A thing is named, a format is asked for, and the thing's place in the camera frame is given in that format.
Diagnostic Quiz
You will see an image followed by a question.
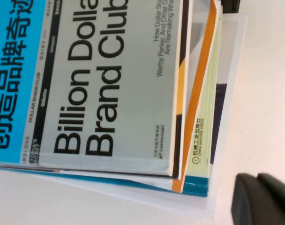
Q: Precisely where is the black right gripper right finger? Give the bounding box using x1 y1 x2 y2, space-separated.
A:
257 172 285 209

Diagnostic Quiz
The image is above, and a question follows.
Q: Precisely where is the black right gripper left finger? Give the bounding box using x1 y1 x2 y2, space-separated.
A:
230 173 285 225

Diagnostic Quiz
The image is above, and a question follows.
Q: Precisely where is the orange cover book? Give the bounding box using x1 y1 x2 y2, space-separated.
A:
172 0 223 194

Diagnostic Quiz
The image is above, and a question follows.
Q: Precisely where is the dark purple yellow book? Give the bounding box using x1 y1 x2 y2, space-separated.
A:
0 0 195 182

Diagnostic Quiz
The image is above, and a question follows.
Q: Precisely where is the white book with purple patch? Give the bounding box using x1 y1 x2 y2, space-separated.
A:
27 13 248 218

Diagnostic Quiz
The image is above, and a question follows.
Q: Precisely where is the blue and grey book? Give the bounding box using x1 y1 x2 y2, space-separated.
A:
0 0 184 179

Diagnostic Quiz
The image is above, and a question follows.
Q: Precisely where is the black plastic book stand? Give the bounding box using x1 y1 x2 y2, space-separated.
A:
221 0 242 14

